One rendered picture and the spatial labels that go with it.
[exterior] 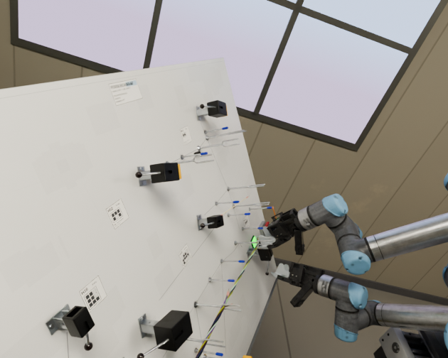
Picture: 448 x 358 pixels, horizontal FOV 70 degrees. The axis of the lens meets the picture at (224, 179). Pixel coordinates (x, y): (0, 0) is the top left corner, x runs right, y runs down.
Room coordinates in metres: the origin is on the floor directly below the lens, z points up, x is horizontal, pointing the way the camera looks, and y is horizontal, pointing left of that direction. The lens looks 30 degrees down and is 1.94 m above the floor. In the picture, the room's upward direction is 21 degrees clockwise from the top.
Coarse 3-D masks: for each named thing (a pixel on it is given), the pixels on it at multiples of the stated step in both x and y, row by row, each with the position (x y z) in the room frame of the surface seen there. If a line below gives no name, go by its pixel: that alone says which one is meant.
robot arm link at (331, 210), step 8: (320, 200) 0.94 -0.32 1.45; (328, 200) 0.91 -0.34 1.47; (336, 200) 0.90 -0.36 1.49; (312, 208) 0.92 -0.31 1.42; (320, 208) 0.91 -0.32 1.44; (328, 208) 0.90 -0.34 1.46; (336, 208) 0.89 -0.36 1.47; (344, 208) 0.90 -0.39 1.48; (312, 216) 0.90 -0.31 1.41; (320, 216) 0.90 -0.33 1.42; (328, 216) 0.89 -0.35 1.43; (336, 216) 0.89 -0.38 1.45; (344, 216) 0.91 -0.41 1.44; (320, 224) 0.91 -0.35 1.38; (328, 224) 0.90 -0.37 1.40; (336, 224) 0.89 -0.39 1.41
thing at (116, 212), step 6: (120, 198) 0.54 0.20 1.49; (114, 204) 0.52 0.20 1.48; (120, 204) 0.54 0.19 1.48; (108, 210) 0.50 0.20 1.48; (114, 210) 0.52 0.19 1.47; (120, 210) 0.53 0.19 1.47; (126, 210) 0.54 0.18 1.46; (114, 216) 0.51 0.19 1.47; (120, 216) 0.52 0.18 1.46; (126, 216) 0.54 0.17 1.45; (114, 222) 0.50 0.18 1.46; (120, 222) 0.51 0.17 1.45; (114, 228) 0.49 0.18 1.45
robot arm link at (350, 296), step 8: (336, 280) 0.85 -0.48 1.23; (328, 288) 0.83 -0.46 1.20; (336, 288) 0.82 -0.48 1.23; (344, 288) 0.81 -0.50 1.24; (352, 288) 0.81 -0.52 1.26; (360, 288) 0.81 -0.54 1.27; (336, 296) 0.81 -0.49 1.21; (344, 296) 0.80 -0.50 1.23; (352, 296) 0.79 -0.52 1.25; (360, 296) 0.78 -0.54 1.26; (336, 304) 0.80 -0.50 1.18; (344, 304) 0.79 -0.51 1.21; (352, 304) 0.78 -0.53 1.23; (360, 304) 0.77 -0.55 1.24
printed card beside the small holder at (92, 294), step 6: (90, 282) 0.39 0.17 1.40; (96, 282) 0.40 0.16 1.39; (84, 288) 0.37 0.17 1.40; (90, 288) 0.38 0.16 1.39; (96, 288) 0.39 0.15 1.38; (102, 288) 0.40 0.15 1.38; (84, 294) 0.37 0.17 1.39; (90, 294) 0.38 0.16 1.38; (96, 294) 0.39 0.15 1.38; (102, 294) 0.40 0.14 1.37; (84, 300) 0.36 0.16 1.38; (90, 300) 0.37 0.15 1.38; (96, 300) 0.38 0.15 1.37; (90, 306) 0.36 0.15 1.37; (96, 306) 0.37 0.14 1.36; (90, 312) 0.36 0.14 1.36
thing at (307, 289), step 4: (308, 284) 0.88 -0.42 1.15; (304, 288) 0.87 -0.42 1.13; (308, 288) 0.87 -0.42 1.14; (312, 288) 0.88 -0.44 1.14; (300, 292) 0.87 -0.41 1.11; (304, 292) 0.86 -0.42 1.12; (308, 292) 0.87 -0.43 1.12; (296, 296) 0.86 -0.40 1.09; (300, 296) 0.86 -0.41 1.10; (304, 296) 0.86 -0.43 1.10; (308, 296) 0.88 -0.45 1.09; (292, 300) 0.86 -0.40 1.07; (296, 300) 0.85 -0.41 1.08; (300, 300) 0.85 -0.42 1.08; (304, 300) 0.87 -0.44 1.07; (292, 304) 0.85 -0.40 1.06; (296, 304) 0.84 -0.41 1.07; (300, 304) 0.85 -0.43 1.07
